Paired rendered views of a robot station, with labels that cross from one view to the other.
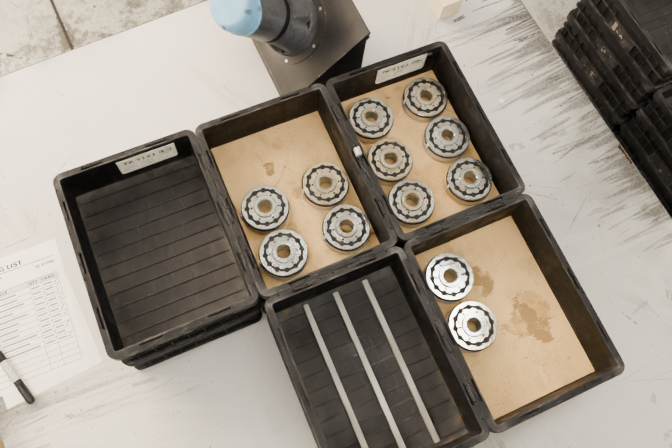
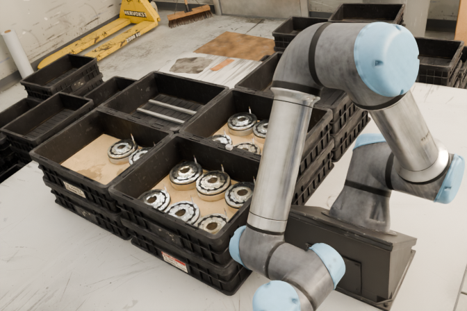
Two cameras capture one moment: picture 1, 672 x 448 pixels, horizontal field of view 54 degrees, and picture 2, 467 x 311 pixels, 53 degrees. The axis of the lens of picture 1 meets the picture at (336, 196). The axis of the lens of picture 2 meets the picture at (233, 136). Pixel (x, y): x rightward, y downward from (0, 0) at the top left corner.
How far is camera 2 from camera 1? 174 cm
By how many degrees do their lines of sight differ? 76
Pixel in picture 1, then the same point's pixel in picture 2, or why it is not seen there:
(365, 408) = (165, 112)
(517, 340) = (94, 164)
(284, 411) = not seen: hidden behind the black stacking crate
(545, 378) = (75, 159)
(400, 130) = (219, 209)
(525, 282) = not seen: hidden behind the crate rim
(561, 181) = (83, 300)
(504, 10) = not seen: outside the picture
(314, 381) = (194, 107)
